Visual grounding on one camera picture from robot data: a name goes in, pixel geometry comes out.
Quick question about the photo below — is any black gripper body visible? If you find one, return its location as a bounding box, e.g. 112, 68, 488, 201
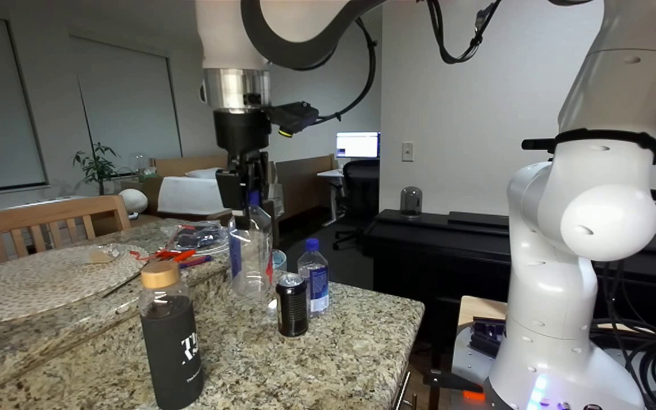
214, 109, 272, 209

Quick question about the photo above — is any clear bottle with red label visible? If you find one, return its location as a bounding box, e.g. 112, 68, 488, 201
229, 188, 273, 310

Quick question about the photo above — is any black soda can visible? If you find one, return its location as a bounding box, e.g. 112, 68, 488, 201
275, 273, 309, 336

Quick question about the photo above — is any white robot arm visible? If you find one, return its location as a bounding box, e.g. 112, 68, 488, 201
193, 0, 656, 410

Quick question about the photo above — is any clear bottle with blue label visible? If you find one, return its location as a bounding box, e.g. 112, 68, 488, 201
298, 236, 331, 314

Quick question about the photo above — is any dark bottle with wooden cap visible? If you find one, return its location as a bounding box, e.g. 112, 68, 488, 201
139, 259, 205, 410

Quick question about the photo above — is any small clear glass cup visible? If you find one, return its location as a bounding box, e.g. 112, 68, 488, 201
273, 250, 288, 277

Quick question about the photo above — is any white bed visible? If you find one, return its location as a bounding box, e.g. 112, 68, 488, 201
158, 169, 224, 217

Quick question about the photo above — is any lit computer monitor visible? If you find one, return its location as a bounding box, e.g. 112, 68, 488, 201
334, 131, 381, 160

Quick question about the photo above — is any black office chair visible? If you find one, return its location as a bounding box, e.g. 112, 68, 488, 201
333, 160, 381, 250

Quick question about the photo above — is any green potted plant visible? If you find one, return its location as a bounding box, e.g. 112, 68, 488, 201
72, 142, 116, 194

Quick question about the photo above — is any round woven placemat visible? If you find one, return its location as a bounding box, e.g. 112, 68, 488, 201
0, 244, 148, 322

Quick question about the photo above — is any black piano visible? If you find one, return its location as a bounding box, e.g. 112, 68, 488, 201
361, 208, 656, 350

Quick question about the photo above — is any red handled tool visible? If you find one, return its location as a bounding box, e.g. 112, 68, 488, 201
148, 248, 214, 269

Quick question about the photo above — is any black cable bundle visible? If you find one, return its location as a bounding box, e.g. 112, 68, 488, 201
609, 265, 656, 410

